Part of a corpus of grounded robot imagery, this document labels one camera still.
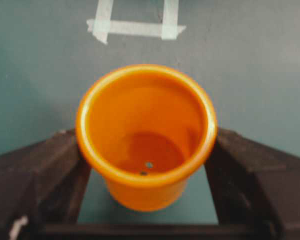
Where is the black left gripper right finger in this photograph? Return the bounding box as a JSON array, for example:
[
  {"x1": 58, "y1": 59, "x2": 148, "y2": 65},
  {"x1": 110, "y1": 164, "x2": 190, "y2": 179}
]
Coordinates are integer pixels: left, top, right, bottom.
[{"x1": 205, "y1": 128, "x2": 300, "y2": 240}]

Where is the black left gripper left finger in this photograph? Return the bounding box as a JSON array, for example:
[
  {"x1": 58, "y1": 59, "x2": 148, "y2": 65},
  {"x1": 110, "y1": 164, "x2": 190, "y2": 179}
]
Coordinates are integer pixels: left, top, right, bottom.
[{"x1": 0, "y1": 129, "x2": 90, "y2": 240}]

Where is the orange plastic cup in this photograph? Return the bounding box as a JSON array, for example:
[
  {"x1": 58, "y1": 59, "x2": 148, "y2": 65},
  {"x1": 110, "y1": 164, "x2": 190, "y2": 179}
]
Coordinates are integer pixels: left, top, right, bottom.
[{"x1": 75, "y1": 64, "x2": 218, "y2": 212}]

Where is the white tape strip left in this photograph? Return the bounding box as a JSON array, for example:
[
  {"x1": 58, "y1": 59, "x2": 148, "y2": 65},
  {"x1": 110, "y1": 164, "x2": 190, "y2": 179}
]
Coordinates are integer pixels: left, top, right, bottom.
[{"x1": 92, "y1": 0, "x2": 114, "y2": 45}]

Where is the white tape strip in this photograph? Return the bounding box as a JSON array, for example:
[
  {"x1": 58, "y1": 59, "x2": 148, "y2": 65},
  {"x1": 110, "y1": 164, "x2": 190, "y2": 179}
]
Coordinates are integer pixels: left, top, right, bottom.
[
  {"x1": 161, "y1": 0, "x2": 179, "y2": 40},
  {"x1": 92, "y1": 0, "x2": 114, "y2": 45}
]

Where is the white tape strip horizontal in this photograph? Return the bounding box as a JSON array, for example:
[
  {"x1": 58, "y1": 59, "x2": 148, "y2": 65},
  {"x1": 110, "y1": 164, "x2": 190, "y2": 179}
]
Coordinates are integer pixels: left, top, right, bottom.
[{"x1": 86, "y1": 18, "x2": 187, "y2": 38}]

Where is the white tape strip right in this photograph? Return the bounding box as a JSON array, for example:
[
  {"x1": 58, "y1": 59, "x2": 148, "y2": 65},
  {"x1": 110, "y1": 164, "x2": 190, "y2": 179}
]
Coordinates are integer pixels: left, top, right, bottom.
[{"x1": 161, "y1": 0, "x2": 179, "y2": 40}]

